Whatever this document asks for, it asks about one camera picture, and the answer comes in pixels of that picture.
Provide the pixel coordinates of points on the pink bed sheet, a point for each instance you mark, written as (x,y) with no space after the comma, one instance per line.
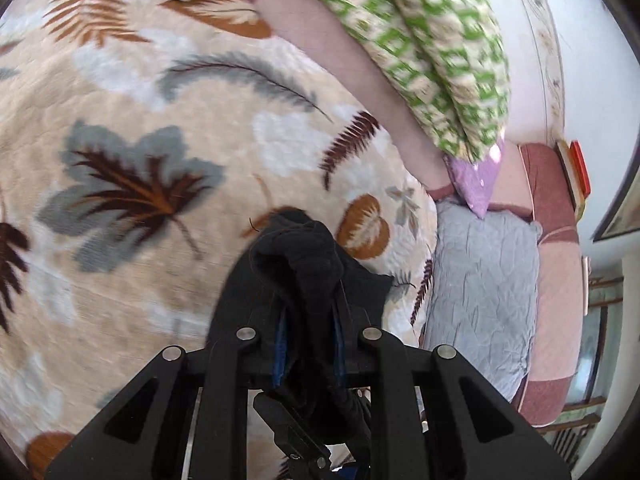
(320,25)

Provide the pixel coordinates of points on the green checked folded quilt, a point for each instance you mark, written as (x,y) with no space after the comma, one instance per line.
(425,35)

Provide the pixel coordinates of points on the wooden rack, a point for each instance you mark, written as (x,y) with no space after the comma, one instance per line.
(600,305)

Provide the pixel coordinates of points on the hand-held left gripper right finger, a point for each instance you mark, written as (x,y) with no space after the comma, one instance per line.
(340,355)

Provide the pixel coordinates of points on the black pants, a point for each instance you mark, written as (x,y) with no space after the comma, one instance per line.
(300,270)

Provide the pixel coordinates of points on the grey crinkled quilt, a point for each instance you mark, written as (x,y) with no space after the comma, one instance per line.
(480,280)

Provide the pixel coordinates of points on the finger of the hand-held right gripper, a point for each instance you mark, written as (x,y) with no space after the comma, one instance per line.
(290,430)

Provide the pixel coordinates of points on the pink padded headboard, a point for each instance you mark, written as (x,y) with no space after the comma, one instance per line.
(555,285)

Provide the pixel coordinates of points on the leaf print fleece blanket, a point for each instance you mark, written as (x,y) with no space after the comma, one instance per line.
(125,110)

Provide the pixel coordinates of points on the framed wall picture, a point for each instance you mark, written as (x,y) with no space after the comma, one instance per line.
(625,215)

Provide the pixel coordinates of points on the purple flowered pillow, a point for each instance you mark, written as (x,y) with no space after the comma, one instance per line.
(475,180)

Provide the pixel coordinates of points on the red book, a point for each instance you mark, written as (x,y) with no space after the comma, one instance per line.
(581,167)

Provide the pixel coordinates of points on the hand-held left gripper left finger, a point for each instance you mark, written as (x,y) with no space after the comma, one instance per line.
(279,355)

